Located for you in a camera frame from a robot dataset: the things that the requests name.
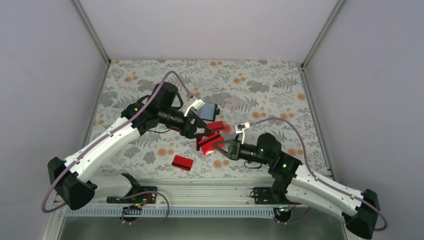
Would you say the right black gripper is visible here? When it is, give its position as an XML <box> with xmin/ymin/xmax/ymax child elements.
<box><xmin>213</xmin><ymin>139</ymin><xmax>272</xmax><ymax>165</ymax></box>

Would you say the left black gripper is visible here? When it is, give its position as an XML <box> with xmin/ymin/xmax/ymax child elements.
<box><xmin>158</xmin><ymin>107</ymin><xmax>211</xmax><ymax>139</ymax></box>

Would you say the red card black stripe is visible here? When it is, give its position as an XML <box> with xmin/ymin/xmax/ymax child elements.
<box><xmin>171</xmin><ymin>155</ymin><xmax>194</xmax><ymax>172</ymax></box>

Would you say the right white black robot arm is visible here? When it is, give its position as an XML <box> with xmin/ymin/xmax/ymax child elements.
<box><xmin>213</xmin><ymin>133</ymin><xmax>380</xmax><ymax>240</ymax></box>

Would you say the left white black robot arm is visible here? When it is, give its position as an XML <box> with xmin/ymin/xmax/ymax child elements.
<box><xmin>47</xmin><ymin>82</ymin><xmax>211</xmax><ymax>210</ymax></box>

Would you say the white floral card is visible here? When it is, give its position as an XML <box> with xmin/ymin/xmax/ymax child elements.
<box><xmin>225</xmin><ymin>95</ymin><xmax>242</xmax><ymax>111</ymax></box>

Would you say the floral patterned table mat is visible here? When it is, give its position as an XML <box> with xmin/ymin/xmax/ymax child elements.
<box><xmin>90</xmin><ymin>60</ymin><xmax>330</xmax><ymax>179</ymax></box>

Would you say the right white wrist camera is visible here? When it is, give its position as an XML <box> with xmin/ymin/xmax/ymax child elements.
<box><xmin>234</xmin><ymin>122</ymin><xmax>251</xmax><ymax>144</ymax></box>

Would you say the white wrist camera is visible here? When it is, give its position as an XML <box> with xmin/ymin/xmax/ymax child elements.
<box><xmin>182</xmin><ymin>96</ymin><xmax>205</xmax><ymax>117</ymax></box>
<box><xmin>234</xmin><ymin>122</ymin><xmax>251</xmax><ymax>144</ymax></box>

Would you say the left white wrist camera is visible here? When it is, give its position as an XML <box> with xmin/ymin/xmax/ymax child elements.
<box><xmin>182</xmin><ymin>96</ymin><xmax>205</xmax><ymax>117</ymax></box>

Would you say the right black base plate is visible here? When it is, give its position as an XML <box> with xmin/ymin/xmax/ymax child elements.
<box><xmin>249</xmin><ymin>187</ymin><xmax>294</xmax><ymax>205</ymax></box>

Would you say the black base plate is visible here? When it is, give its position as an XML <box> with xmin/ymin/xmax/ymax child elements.
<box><xmin>106</xmin><ymin>186</ymin><xmax>158</xmax><ymax>205</ymax></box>
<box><xmin>249</xmin><ymin>187</ymin><xmax>294</xmax><ymax>205</ymax></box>

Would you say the aluminium rail frame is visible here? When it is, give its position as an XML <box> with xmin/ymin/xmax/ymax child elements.
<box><xmin>39</xmin><ymin>177</ymin><xmax>365</xmax><ymax>240</ymax></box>

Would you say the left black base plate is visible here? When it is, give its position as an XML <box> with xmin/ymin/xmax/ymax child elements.
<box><xmin>106</xmin><ymin>186</ymin><xmax>158</xmax><ymax>205</ymax></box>

